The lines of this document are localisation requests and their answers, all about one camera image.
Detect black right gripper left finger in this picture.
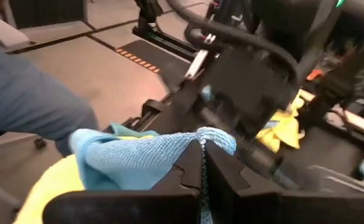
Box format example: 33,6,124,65
42,139,203,224

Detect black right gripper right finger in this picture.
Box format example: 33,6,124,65
204,140,364,224

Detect yellow microfiber towel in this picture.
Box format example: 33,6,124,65
13,134,155,224
256,90,306,154

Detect clear plastic basket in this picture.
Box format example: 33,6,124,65
306,163,364,195

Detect black floor mat orange stripes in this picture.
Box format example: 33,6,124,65
115,39,192,82

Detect wooden table side board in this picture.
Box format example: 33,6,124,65
299,88,364,135

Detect person's leg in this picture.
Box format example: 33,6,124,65
0,40,100,158

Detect dark cabinet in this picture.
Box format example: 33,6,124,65
9,0,88,29

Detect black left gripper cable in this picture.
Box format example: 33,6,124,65
167,0,299,85

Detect black floor stand frame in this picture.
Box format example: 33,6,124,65
131,0,202,62

